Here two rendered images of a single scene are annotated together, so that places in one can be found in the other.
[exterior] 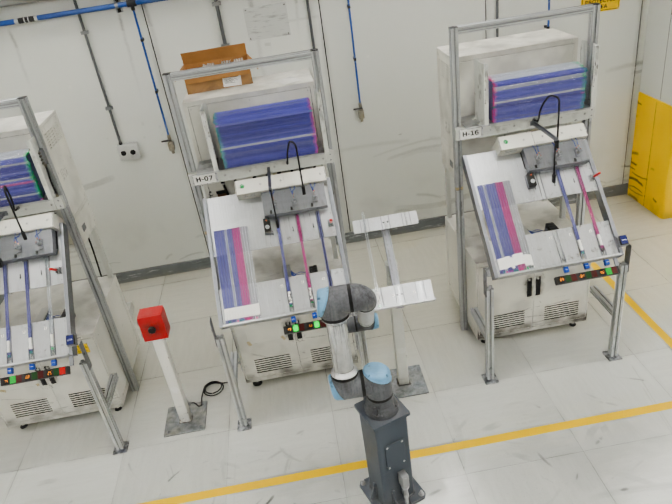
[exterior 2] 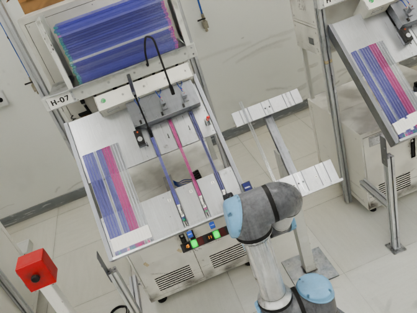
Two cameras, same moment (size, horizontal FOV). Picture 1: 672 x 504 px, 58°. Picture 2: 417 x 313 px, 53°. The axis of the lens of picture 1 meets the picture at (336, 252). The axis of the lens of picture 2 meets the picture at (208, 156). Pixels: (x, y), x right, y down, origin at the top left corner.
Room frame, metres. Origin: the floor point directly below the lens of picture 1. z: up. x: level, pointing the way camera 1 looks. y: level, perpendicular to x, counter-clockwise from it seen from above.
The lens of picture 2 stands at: (1.08, 0.14, 1.91)
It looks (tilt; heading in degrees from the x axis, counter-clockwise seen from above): 30 degrees down; 357
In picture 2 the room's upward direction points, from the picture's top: 19 degrees counter-clockwise
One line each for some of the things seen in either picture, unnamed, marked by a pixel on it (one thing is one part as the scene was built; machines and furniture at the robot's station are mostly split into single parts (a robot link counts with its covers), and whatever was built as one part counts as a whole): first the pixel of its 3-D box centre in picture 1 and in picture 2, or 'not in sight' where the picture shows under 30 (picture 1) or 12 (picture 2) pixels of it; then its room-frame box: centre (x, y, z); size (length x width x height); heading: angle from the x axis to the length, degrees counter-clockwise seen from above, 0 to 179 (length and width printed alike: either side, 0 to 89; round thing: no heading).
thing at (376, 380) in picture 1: (376, 380); (314, 296); (2.01, -0.09, 0.72); 0.13 x 0.12 x 0.14; 90
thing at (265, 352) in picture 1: (292, 310); (182, 218); (3.23, 0.33, 0.31); 0.70 x 0.65 x 0.62; 93
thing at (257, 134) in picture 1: (266, 132); (118, 36); (3.11, 0.26, 1.52); 0.51 x 0.13 x 0.27; 93
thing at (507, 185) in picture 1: (527, 237); (401, 99); (3.12, -1.14, 0.65); 1.01 x 0.73 x 1.29; 3
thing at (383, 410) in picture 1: (380, 399); not in sight; (2.01, -0.10, 0.60); 0.15 x 0.15 x 0.10
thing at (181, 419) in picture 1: (168, 368); (66, 311); (2.73, 1.03, 0.39); 0.24 x 0.24 x 0.78; 3
